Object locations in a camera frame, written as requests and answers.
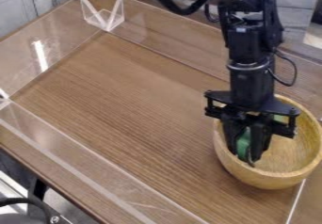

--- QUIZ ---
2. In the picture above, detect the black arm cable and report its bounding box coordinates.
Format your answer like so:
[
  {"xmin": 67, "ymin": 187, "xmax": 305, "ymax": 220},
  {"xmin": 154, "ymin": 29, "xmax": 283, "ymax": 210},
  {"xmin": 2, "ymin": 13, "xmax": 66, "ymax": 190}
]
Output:
[{"xmin": 269, "ymin": 49, "xmax": 300, "ymax": 88}]

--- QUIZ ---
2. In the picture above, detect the black cable bottom left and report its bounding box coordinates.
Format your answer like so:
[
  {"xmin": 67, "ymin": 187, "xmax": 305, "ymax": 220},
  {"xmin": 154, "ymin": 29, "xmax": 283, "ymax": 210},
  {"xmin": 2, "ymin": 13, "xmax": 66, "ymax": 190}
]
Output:
[{"xmin": 0, "ymin": 197, "xmax": 61, "ymax": 224}]

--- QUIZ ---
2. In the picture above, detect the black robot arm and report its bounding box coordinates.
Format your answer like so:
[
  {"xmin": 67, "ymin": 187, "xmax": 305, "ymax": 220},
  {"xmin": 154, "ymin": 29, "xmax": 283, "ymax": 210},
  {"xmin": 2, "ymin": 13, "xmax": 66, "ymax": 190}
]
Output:
[{"xmin": 160, "ymin": 0, "xmax": 301, "ymax": 165}]

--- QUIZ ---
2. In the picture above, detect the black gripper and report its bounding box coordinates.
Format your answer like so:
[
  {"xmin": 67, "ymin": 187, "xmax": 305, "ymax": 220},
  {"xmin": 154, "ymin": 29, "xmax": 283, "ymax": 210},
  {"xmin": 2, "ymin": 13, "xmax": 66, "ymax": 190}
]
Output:
[{"xmin": 205, "ymin": 62, "xmax": 301, "ymax": 168}]

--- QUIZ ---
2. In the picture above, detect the green rectangular block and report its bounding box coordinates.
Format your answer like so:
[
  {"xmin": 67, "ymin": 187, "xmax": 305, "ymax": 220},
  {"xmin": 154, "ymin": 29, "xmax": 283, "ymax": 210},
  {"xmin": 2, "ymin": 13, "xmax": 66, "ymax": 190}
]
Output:
[{"xmin": 236, "ymin": 114, "xmax": 289, "ymax": 164}]

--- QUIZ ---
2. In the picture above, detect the brown wooden bowl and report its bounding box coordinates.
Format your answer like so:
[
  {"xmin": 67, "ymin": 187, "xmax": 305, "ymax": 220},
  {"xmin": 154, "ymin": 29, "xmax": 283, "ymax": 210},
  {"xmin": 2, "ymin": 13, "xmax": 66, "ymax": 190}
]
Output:
[{"xmin": 213, "ymin": 94, "xmax": 322, "ymax": 190}]

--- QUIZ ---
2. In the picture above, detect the black table leg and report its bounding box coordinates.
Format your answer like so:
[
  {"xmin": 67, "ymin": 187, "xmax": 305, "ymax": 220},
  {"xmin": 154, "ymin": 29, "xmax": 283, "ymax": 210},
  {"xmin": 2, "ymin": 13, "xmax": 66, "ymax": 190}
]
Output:
[{"xmin": 30, "ymin": 179, "xmax": 50, "ymax": 200}]

